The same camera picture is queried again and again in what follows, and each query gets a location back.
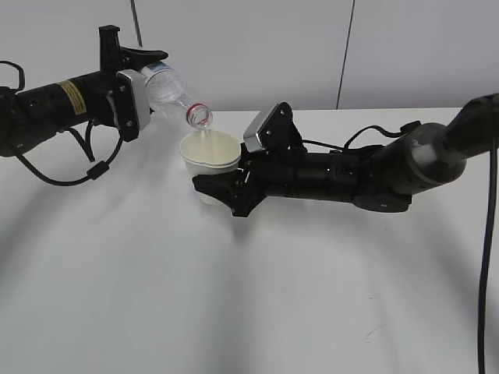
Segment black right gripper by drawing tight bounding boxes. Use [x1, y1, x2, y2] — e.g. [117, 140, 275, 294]
[192, 143, 311, 217]

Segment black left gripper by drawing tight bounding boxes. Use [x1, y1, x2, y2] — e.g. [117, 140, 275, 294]
[90, 25, 168, 129]

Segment white paper cup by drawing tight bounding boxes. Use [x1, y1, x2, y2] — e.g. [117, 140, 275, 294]
[179, 130, 242, 206]

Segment clear Nongfu Spring water bottle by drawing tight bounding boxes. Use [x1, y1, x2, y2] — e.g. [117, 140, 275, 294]
[140, 62, 213, 130]

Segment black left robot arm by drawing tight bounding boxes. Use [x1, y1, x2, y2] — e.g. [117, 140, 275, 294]
[1, 25, 168, 157]

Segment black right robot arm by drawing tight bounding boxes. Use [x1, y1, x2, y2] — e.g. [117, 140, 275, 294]
[193, 94, 498, 217]

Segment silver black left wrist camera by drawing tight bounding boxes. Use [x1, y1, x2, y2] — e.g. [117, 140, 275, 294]
[114, 69, 150, 143]

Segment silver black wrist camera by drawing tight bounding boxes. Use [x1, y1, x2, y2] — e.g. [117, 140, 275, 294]
[243, 102, 303, 153]
[114, 69, 150, 143]

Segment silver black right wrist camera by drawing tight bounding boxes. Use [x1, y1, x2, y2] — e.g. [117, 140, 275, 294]
[243, 102, 303, 153]

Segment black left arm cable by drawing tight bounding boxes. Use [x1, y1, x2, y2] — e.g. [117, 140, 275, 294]
[0, 60, 126, 186]

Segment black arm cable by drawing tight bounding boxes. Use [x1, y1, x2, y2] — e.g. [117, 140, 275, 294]
[0, 60, 126, 186]
[302, 121, 424, 151]

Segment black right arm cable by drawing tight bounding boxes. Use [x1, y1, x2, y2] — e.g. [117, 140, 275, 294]
[302, 121, 424, 151]

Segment thick black hanging cable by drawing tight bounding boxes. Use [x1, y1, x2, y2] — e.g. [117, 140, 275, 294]
[477, 143, 499, 374]

